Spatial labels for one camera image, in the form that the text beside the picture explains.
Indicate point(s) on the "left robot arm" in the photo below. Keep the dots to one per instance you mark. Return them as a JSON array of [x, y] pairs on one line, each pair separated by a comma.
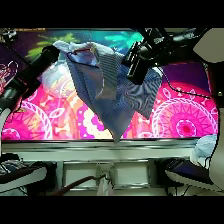
[[30, 73]]

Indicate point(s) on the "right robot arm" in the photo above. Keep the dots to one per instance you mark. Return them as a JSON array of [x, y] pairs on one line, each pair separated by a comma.
[[206, 43]]

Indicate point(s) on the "light blue garment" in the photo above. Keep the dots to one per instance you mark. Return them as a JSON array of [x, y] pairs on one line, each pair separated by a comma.
[[204, 148]]

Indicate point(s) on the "blue-grey striped long-sleeved shirt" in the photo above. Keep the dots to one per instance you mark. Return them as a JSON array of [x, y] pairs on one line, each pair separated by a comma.
[[100, 83]]

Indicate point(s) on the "silver frame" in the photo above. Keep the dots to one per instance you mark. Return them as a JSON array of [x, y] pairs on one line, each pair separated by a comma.
[[100, 150]]

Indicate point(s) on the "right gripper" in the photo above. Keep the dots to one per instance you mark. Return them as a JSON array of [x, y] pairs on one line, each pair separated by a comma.
[[138, 63]]

